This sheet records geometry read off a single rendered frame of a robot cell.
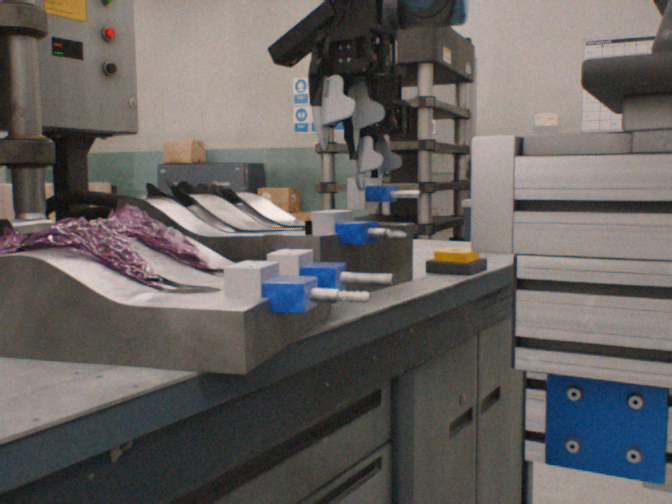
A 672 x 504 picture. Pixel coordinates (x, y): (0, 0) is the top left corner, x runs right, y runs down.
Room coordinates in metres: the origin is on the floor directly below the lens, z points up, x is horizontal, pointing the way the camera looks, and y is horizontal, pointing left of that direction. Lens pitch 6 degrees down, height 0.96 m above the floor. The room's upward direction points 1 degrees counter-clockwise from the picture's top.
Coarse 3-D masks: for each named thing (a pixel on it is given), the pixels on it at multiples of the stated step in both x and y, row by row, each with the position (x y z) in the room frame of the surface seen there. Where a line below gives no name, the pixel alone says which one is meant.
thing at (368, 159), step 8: (368, 136) 1.20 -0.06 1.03; (360, 144) 1.20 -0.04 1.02; (368, 144) 1.19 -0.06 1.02; (360, 152) 1.20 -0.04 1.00; (368, 152) 1.19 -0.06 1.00; (376, 152) 1.18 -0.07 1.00; (352, 160) 1.19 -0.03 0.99; (360, 160) 1.19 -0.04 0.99; (368, 160) 1.19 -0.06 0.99; (376, 160) 1.18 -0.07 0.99; (352, 168) 1.20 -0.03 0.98; (360, 168) 1.19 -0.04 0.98; (368, 168) 1.18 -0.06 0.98; (376, 168) 1.18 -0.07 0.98; (360, 176) 1.20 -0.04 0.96; (360, 184) 1.20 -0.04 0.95
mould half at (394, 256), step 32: (192, 224) 1.00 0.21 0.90; (256, 224) 1.09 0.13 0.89; (288, 224) 1.14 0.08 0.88; (384, 224) 1.05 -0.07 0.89; (224, 256) 0.94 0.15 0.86; (256, 256) 0.91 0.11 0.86; (320, 256) 0.85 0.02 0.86; (352, 256) 0.92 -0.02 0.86; (384, 256) 0.99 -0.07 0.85; (352, 288) 0.92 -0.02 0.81
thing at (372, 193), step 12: (348, 180) 1.22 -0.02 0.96; (372, 180) 1.23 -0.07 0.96; (348, 192) 1.22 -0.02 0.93; (360, 192) 1.21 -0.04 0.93; (372, 192) 1.20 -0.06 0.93; (384, 192) 1.19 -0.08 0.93; (396, 192) 1.19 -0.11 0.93; (408, 192) 1.18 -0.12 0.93; (420, 192) 1.18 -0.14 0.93; (348, 204) 1.22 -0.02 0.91; (360, 204) 1.21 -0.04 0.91; (372, 204) 1.23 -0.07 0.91
